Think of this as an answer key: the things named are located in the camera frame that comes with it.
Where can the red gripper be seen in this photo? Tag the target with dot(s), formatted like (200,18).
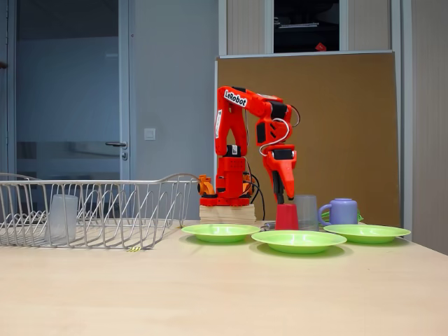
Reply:
(284,166)

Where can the red plastic cup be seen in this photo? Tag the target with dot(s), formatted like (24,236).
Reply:
(287,217)

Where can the grey translucent plastic cup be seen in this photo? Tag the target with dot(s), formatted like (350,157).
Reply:
(63,217)
(308,210)

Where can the purple plastic mug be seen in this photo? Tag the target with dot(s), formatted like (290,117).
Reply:
(344,211)

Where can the red robot arm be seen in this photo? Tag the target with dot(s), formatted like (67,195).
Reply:
(231,140)

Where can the green plastic plate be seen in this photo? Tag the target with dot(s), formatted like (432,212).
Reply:
(367,234)
(220,232)
(297,241)

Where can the wooden base block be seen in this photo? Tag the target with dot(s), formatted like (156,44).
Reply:
(224,213)

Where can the orange clamp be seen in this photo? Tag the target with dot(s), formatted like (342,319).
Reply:
(206,187)

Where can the brown partition board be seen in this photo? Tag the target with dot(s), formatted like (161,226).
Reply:
(343,122)

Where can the small red item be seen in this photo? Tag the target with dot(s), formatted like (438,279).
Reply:
(320,46)

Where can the white spiral notebook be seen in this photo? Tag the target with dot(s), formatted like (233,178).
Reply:
(297,24)

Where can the yellow black striped tape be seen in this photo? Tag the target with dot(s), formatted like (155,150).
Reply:
(134,249)

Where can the grey cabinet with open shelf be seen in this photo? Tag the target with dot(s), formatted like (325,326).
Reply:
(245,24)

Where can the grey sliding door cabinet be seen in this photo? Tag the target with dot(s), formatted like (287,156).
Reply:
(430,105)

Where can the grey glass door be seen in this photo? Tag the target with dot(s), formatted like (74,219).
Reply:
(70,87)

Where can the white light switch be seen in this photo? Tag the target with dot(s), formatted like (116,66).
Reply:
(150,134)

